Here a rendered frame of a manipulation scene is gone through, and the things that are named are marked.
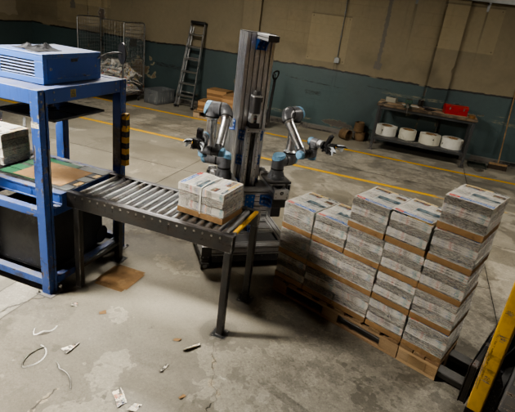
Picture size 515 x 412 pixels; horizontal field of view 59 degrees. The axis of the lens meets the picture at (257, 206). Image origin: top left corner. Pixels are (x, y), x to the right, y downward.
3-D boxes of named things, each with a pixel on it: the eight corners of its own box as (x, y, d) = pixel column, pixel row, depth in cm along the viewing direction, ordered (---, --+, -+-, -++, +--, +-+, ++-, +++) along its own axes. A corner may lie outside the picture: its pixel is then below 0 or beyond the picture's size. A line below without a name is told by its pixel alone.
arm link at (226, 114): (237, 109, 386) (224, 160, 369) (224, 107, 387) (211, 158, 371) (235, 101, 375) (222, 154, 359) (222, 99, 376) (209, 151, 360)
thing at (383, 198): (377, 187, 350) (378, 185, 350) (412, 199, 334) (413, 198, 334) (353, 196, 324) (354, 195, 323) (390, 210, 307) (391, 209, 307)
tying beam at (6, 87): (126, 91, 378) (126, 78, 374) (38, 106, 295) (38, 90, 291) (60, 78, 396) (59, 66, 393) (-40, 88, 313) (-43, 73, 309)
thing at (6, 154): (31, 157, 394) (29, 127, 384) (2, 165, 368) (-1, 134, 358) (-3, 148, 404) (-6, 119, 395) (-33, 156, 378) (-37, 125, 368)
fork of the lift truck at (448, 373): (338, 312, 370) (339, 308, 368) (470, 385, 310) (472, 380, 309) (332, 317, 363) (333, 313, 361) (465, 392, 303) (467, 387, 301)
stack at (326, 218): (297, 274, 425) (312, 190, 393) (416, 336, 358) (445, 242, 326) (270, 288, 397) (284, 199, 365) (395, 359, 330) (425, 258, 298)
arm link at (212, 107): (215, 167, 393) (221, 103, 372) (199, 163, 394) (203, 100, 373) (218, 163, 404) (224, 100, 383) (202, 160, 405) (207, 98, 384)
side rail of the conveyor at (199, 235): (234, 251, 309) (235, 235, 304) (230, 254, 304) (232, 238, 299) (71, 203, 346) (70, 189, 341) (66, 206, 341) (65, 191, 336)
